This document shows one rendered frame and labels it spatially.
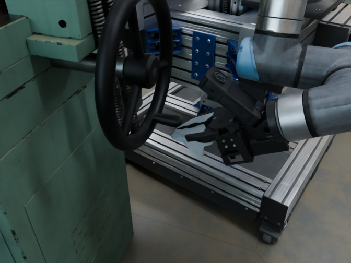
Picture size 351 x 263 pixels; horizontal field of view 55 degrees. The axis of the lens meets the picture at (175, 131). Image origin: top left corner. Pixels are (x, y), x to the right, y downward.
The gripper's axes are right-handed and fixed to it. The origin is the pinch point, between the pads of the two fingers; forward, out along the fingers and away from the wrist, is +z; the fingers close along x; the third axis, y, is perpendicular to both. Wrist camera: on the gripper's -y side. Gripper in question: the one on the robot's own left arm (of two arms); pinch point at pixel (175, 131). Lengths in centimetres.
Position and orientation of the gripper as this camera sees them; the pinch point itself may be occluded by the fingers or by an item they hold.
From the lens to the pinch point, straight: 64.4
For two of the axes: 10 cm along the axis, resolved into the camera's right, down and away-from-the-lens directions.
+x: 3.7, -5.8, 7.2
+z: -8.1, 1.8, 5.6
